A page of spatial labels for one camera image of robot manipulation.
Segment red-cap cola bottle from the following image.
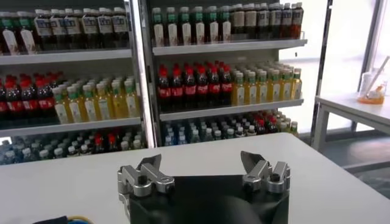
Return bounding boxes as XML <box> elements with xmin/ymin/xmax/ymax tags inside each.
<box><xmin>4</xmin><ymin>80</ymin><xmax>24</xmax><ymax>121</ymax></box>
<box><xmin>255</xmin><ymin>118</ymin><xmax>266</xmax><ymax>135</ymax></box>
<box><xmin>208</xmin><ymin>65</ymin><xmax>221</xmax><ymax>106</ymax></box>
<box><xmin>19</xmin><ymin>79</ymin><xmax>39</xmax><ymax>119</ymax></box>
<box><xmin>107</xmin><ymin>133</ymin><xmax>118</xmax><ymax>152</ymax></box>
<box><xmin>196</xmin><ymin>65</ymin><xmax>209</xmax><ymax>107</ymax></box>
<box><xmin>183</xmin><ymin>66</ymin><xmax>197</xmax><ymax>107</ymax></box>
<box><xmin>266</xmin><ymin>117</ymin><xmax>277</xmax><ymax>134</ymax></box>
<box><xmin>220</xmin><ymin>64</ymin><xmax>233</xmax><ymax>106</ymax></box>
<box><xmin>157</xmin><ymin>67</ymin><xmax>171</xmax><ymax>109</ymax></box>
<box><xmin>170</xmin><ymin>66</ymin><xmax>184</xmax><ymax>108</ymax></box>
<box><xmin>0</xmin><ymin>82</ymin><xmax>7</xmax><ymax>121</ymax></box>
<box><xmin>93</xmin><ymin>133</ymin><xmax>104</xmax><ymax>153</ymax></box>
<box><xmin>36</xmin><ymin>79</ymin><xmax>55</xmax><ymax>118</ymax></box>

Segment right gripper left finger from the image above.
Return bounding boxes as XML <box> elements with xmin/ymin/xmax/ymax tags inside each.
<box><xmin>117</xmin><ymin>153</ymin><xmax>176</xmax><ymax>198</ymax></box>

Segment beige-label dark drink bottle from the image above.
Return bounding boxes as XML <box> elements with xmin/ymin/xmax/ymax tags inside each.
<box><xmin>244</xmin><ymin>3</ymin><xmax>257</xmax><ymax>40</ymax></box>
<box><xmin>232</xmin><ymin>3</ymin><xmax>246</xmax><ymax>41</ymax></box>

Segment black window frame post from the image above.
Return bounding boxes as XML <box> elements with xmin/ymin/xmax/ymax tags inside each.
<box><xmin>310</xmin><ymin>0</ymin><xmax>333</xmax><ymax>144</ymax></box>

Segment navy-label dark drink bottle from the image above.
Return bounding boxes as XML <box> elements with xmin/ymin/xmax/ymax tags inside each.
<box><xmin>112</xmin><ymin>7</ymin><xmax>129</xmax><ymax>48</ymax></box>
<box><xmin>49</xmin><ymin>9</ymin><xmax>66</xmax><ymax>51</ymax></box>
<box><xmin>34</xmin><ymin>9</ymin><xmax>51</xmax><ymax>51</ymax></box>
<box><xmin>63</xmin><ymin>8</ymin><xmax>82</xmax><ymax>50</ymax></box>
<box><xmin>96</xmin><ymin>7</ymin><xmax>113</xmax><ymax>49</ymax></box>
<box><xmin>282</xmin><ymin>2</ymin><xmax>293</xmax><ymax>40</ymax></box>
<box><xmin>269</xmin><ymin>2</ymin><xmax>283</xmax><ymax>40</ymax></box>
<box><xmin>257</xmin><ymin>2</ymin><xmax>271</xmax><ymax>40</ymax></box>
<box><xmin>80</xmin><ymin>8</ymin><xmax>98</xmax><ymax>49</ymax></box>

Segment orange-filled clear container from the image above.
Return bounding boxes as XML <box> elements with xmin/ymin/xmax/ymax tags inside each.
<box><xmin>358</xmin><ymin>72</ymin><xmax>387</xmax><ymax>106</ymax></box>

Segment clear cup with stick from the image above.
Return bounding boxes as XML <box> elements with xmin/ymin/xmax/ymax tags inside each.
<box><xmin>364</xmin><ymin>55</ymin><xmax>390</xmax><ymax>96</ymax></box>

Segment navy-label red drink bottle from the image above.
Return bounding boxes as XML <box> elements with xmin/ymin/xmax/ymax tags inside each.
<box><xmin>291</xmin><ymin>2</ymin><xmax>305</xmax><ymax>39</ymax></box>

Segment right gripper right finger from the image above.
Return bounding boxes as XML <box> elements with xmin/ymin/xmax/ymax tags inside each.
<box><xmin>240</xmin><ymin>151</ymin><xmax>291</xmax><ymax>194</ymax></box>

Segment green-label dark tea bottle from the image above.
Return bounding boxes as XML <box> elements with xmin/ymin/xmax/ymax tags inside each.
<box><xmin>205</xmin><ymin>5</ymin><xmax>219</xmax><ymax>44</ymax></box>
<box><xmin>166</xmin><ymin>7</ymin><xmax>179</xmax><ymax>46</ymax></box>
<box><xmin>17</xmin><ymin>11</ymin><xmax>37</xmax><ymax>54</ymax></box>
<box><xmin>179</xmin><ymin>7</ymin><xmax>192</xmax><ymax>46</ymax></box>
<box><xmin>151</xmin><ymin>7</ymin><xmax>165</xmax><ymax>47</ymax></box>
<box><xmin>192</xmin><ymin>6</ymin><xmax>205</xmax><ymax>45</ymax></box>
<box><xmin>219</xmin><ymin>5</ymin><xmax>232</xmax><ymax>43</ymax></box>
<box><xmin>0</xmin><ymin>12</ymin><xmax>19</xmax><ymax>55</ymax></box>

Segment grey-framed side table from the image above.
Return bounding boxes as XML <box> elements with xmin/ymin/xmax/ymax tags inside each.
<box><xmin>312</xmin><ymin>91</ymin><xmax>390</xmax><ymax>153</ymax></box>

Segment grey metal shelf unit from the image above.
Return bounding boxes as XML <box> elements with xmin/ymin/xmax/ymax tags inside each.
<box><xmin>138</xmin><ymin>0</ymin><xmax>308</xmax><ymax>147</ymax></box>
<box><xmin>0</xmin><ymin>0</ymin><xmax>156</xmax><ymax>167</ymax></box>

